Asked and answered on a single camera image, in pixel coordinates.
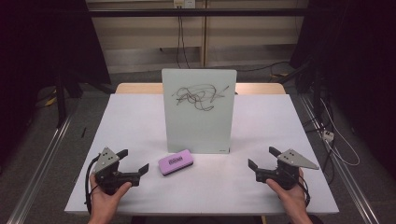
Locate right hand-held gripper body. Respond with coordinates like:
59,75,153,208
255,148,320,190

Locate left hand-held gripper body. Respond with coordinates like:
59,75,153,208
92,147,141,196

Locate purple whiteboard eraser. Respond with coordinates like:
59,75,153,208
158,148,194,177

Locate white whiteboard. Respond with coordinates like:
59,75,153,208
161,68,238,155

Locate person's right hand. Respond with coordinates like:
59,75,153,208
265,169,309,218

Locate person's left hand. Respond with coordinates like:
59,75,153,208
89,173,133,221

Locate white table mat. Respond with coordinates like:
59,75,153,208
64,92,340,217

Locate white power plug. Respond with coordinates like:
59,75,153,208
321,130,335,143

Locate wooden table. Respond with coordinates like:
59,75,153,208
115,82,287,95

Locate black metal stand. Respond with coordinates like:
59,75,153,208
312,59,325,118
53,63,69,129

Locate black curtain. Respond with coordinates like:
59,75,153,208
0,0,112,175
290,0,396,180

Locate black horizontal bar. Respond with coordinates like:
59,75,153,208
88,7,310,18

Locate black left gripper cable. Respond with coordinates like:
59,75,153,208
83,155,101,216

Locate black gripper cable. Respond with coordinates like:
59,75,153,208
298,178,312,208
83,155,101,216

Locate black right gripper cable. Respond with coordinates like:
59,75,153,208
298,178,312,208

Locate aluminium floor rail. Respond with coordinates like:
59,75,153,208
298,93,380,224
7,115,75,224

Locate thin white cable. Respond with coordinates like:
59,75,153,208
319,97,361,167

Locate black floor cable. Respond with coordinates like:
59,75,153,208
236,61,291,74

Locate black hanging wall cable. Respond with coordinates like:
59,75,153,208
177,15,191,69

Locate white wall socket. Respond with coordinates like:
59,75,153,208
173,0,197,9

